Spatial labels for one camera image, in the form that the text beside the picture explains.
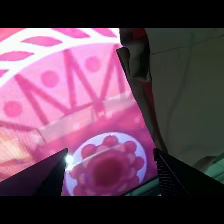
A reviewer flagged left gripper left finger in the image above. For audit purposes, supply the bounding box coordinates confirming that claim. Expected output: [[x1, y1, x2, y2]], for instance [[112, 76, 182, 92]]
[[0, 148, 69, 197]]

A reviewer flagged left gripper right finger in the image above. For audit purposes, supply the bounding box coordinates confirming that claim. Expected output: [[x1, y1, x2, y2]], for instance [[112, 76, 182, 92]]
[[152, 147, 224, 197]]

